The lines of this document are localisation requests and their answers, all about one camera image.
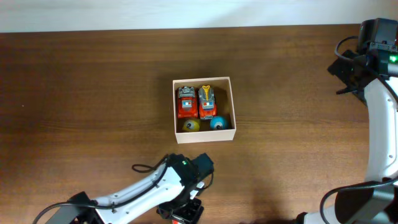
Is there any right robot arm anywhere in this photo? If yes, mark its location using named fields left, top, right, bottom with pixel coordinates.
left=294, top=50, right=397, bottom=224

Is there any white cardboard box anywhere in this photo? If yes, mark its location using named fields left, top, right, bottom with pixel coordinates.
left=172, top=77, right=236, bottom=144

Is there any yellow toy ball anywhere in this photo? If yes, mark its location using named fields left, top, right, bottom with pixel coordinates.
left=182, top=119, right=200, bottom=132

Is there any red toy truck grey top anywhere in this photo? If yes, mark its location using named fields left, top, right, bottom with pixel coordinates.
left=177, top=86, right=198, bottom=118

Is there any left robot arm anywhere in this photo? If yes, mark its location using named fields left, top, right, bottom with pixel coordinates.
left=48, top=154, right=214, bottom=224

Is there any blue toy ball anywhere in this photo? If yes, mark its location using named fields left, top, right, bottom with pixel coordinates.
left=210, top=116, right=229, bottom=131

